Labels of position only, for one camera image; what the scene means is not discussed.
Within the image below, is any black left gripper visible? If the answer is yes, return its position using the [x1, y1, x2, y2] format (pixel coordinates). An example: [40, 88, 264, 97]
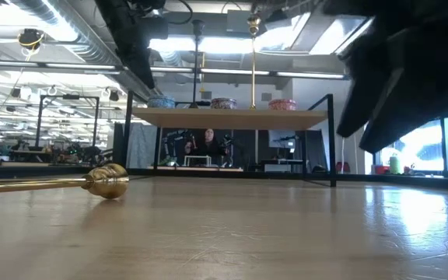
[95, 0, 170, 90]

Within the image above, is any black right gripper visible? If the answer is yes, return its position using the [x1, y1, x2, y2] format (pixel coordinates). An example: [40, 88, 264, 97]
[320, 0, 448, 154]

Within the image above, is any blue patterned candle tin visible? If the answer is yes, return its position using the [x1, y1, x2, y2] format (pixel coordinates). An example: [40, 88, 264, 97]
[146, 96, 177, 109]

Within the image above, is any black candlestick holder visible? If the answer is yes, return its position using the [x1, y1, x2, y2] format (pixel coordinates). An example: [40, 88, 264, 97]
[187, 19, 205, 109]

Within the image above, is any maroon patterned candle tin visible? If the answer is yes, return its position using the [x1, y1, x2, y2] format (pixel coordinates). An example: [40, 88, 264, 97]
[210, 97, 238, 110]

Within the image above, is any gold candlestick holder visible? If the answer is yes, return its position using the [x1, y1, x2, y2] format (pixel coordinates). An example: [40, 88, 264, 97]
[247, 14, 262, 110]
[0, 163, 131, 200]

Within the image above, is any pink patterned candle tin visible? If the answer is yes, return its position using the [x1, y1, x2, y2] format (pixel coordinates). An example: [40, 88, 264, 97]
[268, 98, 298, 111]

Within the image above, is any green bottle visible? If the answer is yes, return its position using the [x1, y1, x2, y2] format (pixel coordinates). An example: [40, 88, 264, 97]
[389, 153, 403, 175]

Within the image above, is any long linear ceiling light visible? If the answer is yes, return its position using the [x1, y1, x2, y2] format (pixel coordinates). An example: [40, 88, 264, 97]
[0, 60, 352, 81]

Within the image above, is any wooden shelf with black legs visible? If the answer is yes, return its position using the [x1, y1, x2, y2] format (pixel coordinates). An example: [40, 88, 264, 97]
[121, 90, 338, 187]

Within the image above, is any person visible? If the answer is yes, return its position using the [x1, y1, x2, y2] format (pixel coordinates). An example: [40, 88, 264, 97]
[184, 128, 229, 168]

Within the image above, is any small white rack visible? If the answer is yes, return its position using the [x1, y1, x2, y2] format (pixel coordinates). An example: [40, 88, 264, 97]
[183, 154, 212, 168]

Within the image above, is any background monitor screen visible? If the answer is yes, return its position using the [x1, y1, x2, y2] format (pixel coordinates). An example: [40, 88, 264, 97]
[268, 130, 297, 149]

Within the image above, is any silver ventilation duct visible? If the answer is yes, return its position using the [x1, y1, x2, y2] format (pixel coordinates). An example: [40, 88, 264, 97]
[13, 0, 155, 94]

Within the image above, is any black background rig frame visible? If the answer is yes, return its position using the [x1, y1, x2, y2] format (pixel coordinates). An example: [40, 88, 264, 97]
[39, 94, 100, 151]

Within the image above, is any black window frame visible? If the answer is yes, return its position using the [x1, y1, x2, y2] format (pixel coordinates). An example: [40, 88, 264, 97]
[371, 104, 448, 176]

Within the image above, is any black aluminium table frame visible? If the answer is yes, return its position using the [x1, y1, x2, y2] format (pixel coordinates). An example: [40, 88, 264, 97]
[130, 166, 448, 191]

